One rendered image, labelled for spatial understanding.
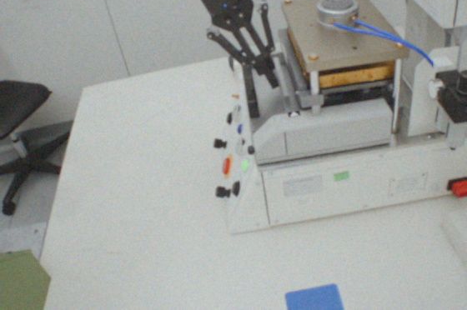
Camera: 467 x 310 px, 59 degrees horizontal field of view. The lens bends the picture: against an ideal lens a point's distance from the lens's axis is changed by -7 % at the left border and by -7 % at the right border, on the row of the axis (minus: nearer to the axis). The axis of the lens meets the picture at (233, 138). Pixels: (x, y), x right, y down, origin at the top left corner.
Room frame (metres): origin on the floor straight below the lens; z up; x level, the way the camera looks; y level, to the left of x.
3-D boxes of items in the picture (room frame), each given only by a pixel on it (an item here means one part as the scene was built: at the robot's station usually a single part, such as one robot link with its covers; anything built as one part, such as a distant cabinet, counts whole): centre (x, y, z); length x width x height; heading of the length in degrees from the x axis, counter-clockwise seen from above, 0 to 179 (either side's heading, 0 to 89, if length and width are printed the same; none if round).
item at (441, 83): (0.51, -0.35, 1.05); 0.15 x 0.05 x 0.15; 176
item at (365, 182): (0.72, -0.23, 0.84); 0.53 x 0.37 x 0.17; 86
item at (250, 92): (0.75, -0.05, 0.99); 0.15 x 0.02 x 0.04; 176
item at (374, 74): (0.73, -0.23, 1.07); 0.22 x 0.17 x 0.10; 176
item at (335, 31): (0.72, -0.27, 1.08); 0.31 x 0.24 x 0.13; 176
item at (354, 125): (0.61, -0.15, 0.96); 0.26 x 0.05 x 0.07; 86
